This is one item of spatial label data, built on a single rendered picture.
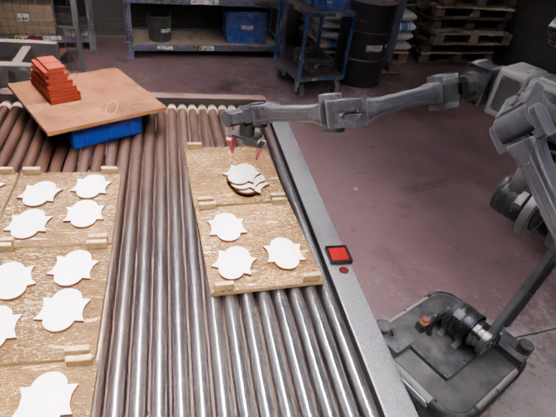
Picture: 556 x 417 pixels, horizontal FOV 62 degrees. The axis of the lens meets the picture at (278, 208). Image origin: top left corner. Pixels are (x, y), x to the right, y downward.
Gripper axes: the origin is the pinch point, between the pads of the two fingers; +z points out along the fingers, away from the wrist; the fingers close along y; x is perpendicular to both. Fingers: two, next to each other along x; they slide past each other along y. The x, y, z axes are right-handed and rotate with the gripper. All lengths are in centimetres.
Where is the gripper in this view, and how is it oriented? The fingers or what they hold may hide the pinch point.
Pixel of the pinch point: (245, 155)
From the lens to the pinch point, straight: 179.9
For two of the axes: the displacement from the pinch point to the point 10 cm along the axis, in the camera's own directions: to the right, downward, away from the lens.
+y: 9.5, 2.8, -1.5
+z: -1.3, 7.8, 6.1
